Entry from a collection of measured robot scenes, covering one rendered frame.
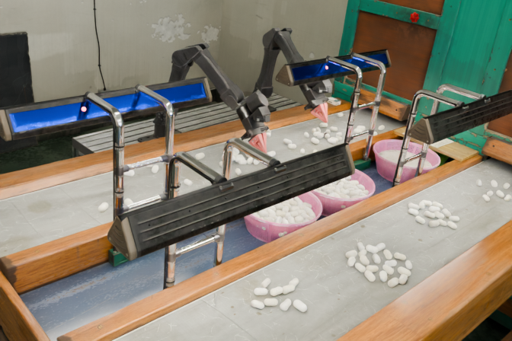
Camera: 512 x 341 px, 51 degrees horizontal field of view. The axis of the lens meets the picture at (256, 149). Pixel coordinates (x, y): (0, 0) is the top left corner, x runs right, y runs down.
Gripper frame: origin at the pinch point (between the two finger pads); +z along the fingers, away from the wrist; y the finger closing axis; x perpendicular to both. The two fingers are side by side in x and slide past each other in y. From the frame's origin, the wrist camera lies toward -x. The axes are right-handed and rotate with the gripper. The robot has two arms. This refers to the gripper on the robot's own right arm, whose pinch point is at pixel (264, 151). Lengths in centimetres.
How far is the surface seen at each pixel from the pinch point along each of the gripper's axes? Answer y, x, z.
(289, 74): 1.5, -28.3, -16.8
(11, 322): -104, -10, 26
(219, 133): -5.3, 13.2, -16.4
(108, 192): -62, 5, -3
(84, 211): -74, 0, 3
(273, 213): -26.0, -20.2, 25.9
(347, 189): 8.3, -21.3, 27.4
